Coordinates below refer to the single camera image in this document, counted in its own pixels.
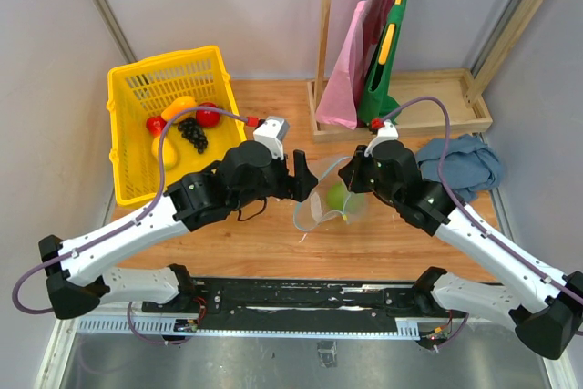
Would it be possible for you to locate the clear zip top bag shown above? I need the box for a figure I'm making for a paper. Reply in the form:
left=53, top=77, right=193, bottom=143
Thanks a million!
left=293, top=156, right=368, bottom=232

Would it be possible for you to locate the green cabbage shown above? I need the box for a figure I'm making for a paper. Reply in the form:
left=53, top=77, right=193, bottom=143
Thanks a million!
left=326, top=181, right=365, bottom=213

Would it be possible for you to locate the yellow plastic basket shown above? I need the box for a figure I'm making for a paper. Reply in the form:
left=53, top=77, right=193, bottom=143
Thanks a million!
left=107, top=46, right=239, bottom=210

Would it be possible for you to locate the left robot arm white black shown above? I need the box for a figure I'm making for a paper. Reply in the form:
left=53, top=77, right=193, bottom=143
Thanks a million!
left=39, top=141, right=318, bottom=320

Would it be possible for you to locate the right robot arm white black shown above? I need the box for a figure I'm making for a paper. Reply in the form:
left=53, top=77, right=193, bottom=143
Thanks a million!
left=339, top=140, right=582, bottom=360

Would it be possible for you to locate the green hanging bag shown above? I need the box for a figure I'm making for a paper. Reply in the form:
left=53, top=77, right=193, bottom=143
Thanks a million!
left=357, top=0, right=407, bottom=125

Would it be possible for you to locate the pink hanging bag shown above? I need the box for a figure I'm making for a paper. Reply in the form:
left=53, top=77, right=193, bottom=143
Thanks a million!
left=315, top=1, right=365, bottom=129

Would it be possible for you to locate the dark red hanging bag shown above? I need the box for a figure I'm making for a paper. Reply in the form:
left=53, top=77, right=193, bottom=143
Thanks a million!
left=363, top=0, right=393, bottom=60

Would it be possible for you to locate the red pomegranate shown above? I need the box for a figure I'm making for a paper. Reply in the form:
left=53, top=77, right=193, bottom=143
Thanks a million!
left=195, top=102, right=221, bottom=128

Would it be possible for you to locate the black grape bunch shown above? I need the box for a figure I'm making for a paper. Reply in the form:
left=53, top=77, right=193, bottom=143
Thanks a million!
left=178, top=117, right=209, bottom=154

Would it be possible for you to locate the wooden rack tray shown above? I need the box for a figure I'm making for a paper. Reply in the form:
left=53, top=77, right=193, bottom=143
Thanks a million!
left=307, top=0, right=545, bottom=144

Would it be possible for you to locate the blue crumpled cloth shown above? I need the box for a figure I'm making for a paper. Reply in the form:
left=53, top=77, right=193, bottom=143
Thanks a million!
left=415, top=134, right=504, bottom=202

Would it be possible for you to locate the orange yellow mango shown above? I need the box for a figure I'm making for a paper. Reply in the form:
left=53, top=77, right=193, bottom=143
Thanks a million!
left=160, top=96, right=197, bottom=122

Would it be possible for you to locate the red apple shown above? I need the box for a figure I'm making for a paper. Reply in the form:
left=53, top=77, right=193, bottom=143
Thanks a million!
left=146, top=116, right=167, bottom=138

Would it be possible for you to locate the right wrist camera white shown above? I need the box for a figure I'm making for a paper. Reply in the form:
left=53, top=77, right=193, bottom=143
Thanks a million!
left=364, top=121, right=399, bottom=157

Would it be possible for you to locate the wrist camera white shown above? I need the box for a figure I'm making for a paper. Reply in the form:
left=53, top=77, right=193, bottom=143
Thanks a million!
left=364, top=121, right=399, bottom=157
left=253, top=117, right=290, bottom=160

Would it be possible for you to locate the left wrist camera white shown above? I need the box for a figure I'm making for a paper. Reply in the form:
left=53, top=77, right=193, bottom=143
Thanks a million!
left=253, top=117, right=290, bottom=160

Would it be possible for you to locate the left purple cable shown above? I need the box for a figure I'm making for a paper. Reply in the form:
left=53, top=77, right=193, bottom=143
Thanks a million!
left=11, top=105, right=265, bottom=347

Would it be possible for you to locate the purple cable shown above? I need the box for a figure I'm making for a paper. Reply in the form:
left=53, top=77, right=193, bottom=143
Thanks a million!
left=11, top=105, right=265, bottom=347
left=373, top=96, right=583, bottom=353

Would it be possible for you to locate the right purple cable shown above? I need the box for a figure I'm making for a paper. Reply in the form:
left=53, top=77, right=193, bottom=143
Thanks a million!
left=373, top=96, right=583, bottom=353

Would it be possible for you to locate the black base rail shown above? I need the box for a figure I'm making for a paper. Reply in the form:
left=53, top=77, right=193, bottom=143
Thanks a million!
left=138, top=277, right=463, bottom=337

